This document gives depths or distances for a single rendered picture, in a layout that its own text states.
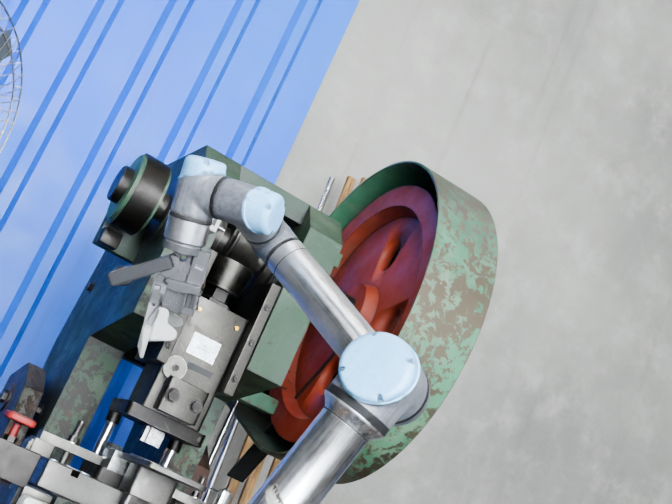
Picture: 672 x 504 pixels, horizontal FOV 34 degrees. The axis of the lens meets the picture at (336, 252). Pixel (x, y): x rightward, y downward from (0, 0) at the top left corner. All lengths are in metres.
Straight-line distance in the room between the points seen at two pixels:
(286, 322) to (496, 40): 2.29
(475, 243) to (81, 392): 1.00
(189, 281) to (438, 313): 0.70
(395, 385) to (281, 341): 0.95
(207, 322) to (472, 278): 0.61
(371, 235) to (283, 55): 1.23
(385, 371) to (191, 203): 0.48
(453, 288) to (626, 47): 2.70
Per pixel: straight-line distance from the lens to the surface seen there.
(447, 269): 2.45
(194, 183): 1.88
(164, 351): 2.46
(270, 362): 2.54
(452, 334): 2.44
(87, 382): 2.72
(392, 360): 1.64
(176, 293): 1.92
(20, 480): 2.26
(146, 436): 2.57
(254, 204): 1.83
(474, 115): 4.44
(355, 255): 2.99
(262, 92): 3.96
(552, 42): 4.74
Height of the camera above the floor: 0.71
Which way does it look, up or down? 15 degrees up
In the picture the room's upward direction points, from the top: 24 degrees clockwise
